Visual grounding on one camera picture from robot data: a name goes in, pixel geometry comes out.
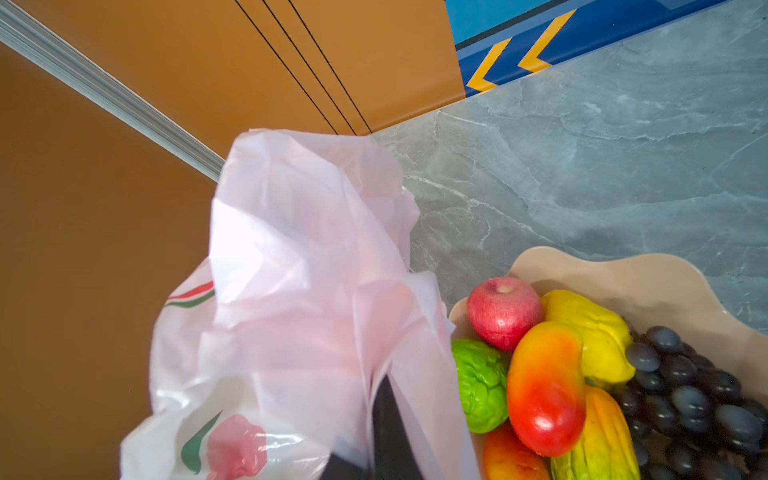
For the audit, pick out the red apple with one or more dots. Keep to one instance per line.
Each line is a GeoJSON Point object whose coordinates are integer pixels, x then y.
{"type": "Point", "coordinates": [502, 310]}

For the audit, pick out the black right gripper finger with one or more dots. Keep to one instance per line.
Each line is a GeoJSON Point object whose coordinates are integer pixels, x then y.
{"type": "Point", "coordinates": [393, 456]}

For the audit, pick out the orange yellow peach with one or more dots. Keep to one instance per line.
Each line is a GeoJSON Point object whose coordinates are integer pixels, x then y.
{"type": "Point", "coordinates": [506, 457]}

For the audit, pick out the beige wavy fruit plate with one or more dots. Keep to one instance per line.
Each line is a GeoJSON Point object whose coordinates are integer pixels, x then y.
{"type": "Point", "coordinates": [646, 291]}

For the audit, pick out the pink printed plastic bag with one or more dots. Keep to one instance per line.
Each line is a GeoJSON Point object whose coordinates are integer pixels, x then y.
{"type": "Point", "coordinates": [266, 361]}

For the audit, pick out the yellow lemon fruit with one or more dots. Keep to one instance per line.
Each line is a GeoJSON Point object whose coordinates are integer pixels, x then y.
{"type": "Point", "coordinates": [605, 336]}

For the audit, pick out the green yellow cucumber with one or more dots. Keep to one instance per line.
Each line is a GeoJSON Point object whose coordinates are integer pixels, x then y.
{"type": "Point", "coordinates": [605, 449]}

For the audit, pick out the left aluminium corner post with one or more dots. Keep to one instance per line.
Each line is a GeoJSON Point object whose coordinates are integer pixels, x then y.
{"type": "Point", "coordinates": [28, 37]}

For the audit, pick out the green custard apple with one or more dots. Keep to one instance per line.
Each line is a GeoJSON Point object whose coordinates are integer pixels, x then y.
{"type": "Point", "coordinates": [482, 381]}

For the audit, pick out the red yellow mango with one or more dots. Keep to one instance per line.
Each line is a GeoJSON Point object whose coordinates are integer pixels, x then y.
{"type": "Point", "coordinates": [546, 389]}

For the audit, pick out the dark purple grape bunch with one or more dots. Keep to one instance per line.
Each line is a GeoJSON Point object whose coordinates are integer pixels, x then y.
{"type": "Point", "coordinates": [688, 418]}

